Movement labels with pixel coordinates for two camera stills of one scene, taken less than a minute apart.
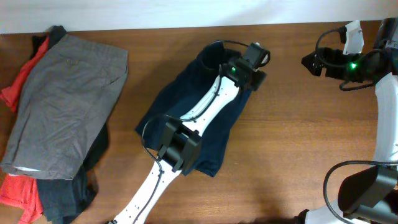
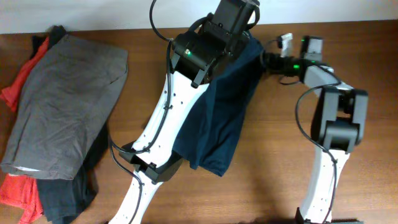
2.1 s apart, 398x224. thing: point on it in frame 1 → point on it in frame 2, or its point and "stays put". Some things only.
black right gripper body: x=337 y=58 → x=282 y=65
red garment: x=19 y=193 stays put
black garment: x=61 y=200 stays put
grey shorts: x=64 y=104 stays put
